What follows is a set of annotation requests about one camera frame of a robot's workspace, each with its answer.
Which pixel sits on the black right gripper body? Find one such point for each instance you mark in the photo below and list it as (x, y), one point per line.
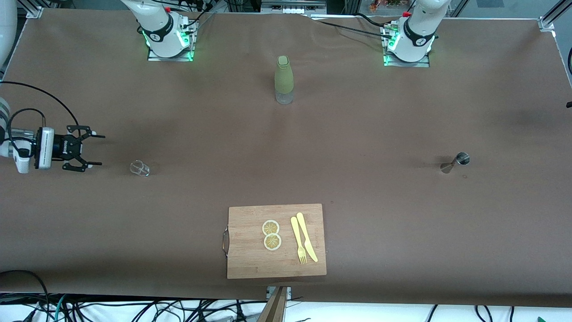
(65, 147)

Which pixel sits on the clear glass cup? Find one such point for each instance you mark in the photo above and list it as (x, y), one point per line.
(139, 168)

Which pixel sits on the steel jigger measuring cup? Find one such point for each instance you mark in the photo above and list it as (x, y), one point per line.
(455, 162)

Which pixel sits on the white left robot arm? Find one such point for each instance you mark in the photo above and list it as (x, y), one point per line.
(415, 36)

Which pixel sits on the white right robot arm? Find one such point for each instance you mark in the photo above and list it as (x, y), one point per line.
(156, 27)

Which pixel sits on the lemon slice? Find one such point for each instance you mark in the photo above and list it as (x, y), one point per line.
(272, 242)
(271, 227)

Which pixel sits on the green sleeved glass bottle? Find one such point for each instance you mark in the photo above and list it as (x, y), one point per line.
(283, 76)

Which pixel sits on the wooden cutting board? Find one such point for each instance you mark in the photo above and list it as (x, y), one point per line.
(277, 264)

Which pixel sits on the yellow plastic fork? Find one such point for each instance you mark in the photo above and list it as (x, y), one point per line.
(296, 237)

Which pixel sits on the yellow plastic knife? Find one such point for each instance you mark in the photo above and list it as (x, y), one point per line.
(307, 241)

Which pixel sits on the white power strip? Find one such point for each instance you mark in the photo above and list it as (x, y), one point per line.
(292, 5)

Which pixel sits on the brown table cover sheet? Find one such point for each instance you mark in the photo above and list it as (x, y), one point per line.
(402, 246)

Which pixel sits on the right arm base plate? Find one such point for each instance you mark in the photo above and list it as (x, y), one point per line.
(172, 58)

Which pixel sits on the aluminium frame corner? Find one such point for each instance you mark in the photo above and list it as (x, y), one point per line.
(552, 18)
(33, 10)

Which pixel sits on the metal table bracket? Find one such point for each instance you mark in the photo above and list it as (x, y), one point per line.
(270, 291)

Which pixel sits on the wooden post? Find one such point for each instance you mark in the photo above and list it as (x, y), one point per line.
(275, 308)

